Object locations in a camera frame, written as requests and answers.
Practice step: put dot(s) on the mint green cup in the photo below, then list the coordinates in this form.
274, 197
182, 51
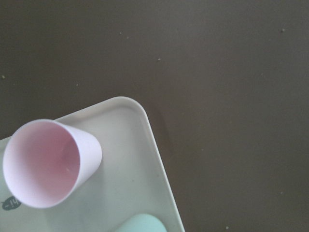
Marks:
142, 223

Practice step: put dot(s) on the pink cup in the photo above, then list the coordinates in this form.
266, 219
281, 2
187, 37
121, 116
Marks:
45, 161

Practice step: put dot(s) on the white tray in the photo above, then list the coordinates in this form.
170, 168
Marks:
131, 179

